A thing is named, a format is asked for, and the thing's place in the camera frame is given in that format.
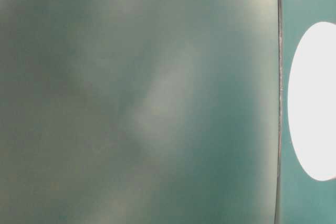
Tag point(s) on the white round bowl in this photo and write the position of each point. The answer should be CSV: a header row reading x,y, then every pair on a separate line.
x,y
311,101

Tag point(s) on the green table mat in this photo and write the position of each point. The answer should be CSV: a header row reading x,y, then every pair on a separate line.
x,y
154,111

